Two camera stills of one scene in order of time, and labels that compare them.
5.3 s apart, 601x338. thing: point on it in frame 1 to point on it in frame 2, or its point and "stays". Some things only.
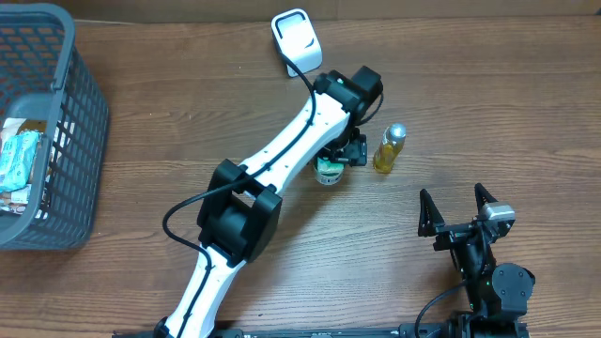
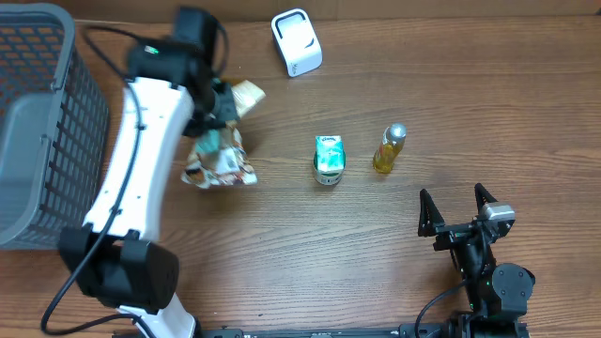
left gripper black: [351, 148] to [221, 107]
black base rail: [432, 329] stays
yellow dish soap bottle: [385, 157] stays
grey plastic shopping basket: [46, 79] stays
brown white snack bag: [15, 202] to [218, 156]
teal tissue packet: [18, 157] to [208, 142]
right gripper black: [432, 223] stays
